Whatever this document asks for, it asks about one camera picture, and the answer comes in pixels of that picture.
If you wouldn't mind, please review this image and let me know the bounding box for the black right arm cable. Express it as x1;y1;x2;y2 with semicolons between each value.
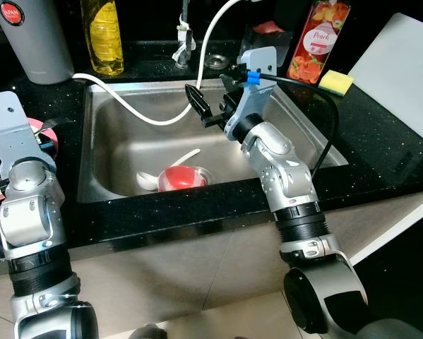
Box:
232;66;340;179

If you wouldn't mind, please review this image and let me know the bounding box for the red peach bottle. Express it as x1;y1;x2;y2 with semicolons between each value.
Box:
287;0;352;85

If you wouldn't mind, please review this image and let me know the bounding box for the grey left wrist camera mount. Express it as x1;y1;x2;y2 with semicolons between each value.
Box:
0;90;57;174

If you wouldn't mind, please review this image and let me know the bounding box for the white flexible hose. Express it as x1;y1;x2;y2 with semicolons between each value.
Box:
73;0;249;129

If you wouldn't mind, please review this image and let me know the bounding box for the grey thermos with red label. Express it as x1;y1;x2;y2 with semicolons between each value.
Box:
0;0;76;86

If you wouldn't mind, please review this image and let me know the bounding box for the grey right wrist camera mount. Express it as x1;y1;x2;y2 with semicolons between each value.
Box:
225;47;278;139

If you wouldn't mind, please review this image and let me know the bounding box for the yellow sponge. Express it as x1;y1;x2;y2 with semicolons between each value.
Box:
318;69;355;97

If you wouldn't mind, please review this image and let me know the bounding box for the stainless steel sink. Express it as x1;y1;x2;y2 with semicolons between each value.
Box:
76;76;350;206

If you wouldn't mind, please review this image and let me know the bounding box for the white soup spoon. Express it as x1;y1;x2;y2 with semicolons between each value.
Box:
135;148;202;192

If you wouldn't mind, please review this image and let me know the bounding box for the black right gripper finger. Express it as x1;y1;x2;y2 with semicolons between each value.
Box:
220;71;243;107
186;83;213;122

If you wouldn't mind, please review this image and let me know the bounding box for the red and white bowl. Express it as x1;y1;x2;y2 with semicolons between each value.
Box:
157;164;209;194

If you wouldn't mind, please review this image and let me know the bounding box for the pink rimmed patterned plate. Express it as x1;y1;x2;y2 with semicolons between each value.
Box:
0;116;52;208

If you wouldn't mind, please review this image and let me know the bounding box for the metal faucet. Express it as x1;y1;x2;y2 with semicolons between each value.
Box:
172;0;198;70

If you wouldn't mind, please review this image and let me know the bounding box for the white cutting board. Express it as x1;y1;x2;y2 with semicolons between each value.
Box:
346;12;423;114

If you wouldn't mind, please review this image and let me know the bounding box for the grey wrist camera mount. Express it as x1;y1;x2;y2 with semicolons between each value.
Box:
0;90;57;174
225;47;278;139

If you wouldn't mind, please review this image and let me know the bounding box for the yellow oil bottle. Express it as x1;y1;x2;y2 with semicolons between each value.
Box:
80;0;126;78

